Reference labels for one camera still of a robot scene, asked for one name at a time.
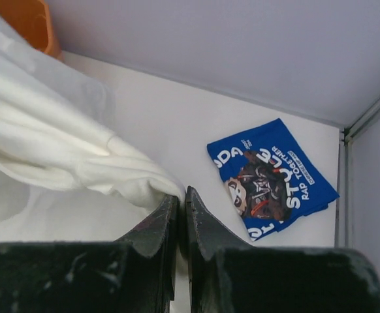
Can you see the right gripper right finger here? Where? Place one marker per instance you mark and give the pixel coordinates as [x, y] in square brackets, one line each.
[226, 274]

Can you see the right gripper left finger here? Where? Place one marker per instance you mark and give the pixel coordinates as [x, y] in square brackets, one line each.
[135, 273]

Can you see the white t shirt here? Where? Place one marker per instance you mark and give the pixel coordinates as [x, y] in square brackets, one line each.
[55, 133]

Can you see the blue folded t shirt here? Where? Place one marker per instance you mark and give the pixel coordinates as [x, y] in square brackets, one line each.
[269, 178]

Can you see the orange plastic basket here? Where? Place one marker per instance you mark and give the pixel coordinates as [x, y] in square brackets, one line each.
[31, 19]

